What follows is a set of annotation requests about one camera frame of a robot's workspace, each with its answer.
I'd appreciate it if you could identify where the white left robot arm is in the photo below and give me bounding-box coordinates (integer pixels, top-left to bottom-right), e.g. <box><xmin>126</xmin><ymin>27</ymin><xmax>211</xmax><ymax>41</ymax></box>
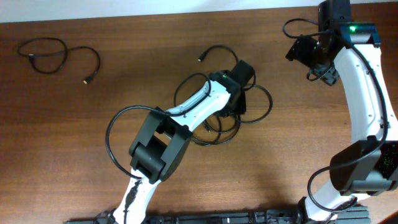
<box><xmin>104</xmin><ymin>72</ymin><xmax>243</xmax><ymax>223</ymax></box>

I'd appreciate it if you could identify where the short black usb cable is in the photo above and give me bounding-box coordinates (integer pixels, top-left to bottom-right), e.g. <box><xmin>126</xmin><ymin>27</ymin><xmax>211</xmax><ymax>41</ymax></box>
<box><xmin>17</xmin><ymin>37</ymin><xmax>102</xmax><ymax>85</ymax></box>

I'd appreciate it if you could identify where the long black usb cable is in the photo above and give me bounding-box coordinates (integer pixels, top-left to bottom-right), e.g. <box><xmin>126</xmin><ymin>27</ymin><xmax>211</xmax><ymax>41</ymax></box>
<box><xmin>198</xmin><ymin>44</ymin><xmax>274</xmax><ymax>124</ymax></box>

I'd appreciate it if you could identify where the coiled black usb cable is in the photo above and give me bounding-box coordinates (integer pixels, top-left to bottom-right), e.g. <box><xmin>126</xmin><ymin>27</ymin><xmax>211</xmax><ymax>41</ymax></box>
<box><xmin>189</xmin><ymin>111</ymin><xmax>242</xmax><ymax>146</ymax></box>

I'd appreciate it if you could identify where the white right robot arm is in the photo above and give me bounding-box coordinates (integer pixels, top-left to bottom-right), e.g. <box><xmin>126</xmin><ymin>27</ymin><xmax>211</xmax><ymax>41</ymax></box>
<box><xmin>287</xmin><ymin>20</ymin><xmax>397</xmax><ymax>223</ymax></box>

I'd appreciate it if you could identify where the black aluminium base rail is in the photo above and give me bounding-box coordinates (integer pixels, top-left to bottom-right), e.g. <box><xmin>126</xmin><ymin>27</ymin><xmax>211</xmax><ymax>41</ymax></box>
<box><xmin>63</xmin><ymin>205</ymin><xmax>371</xmax><ymax>224</ymax></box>

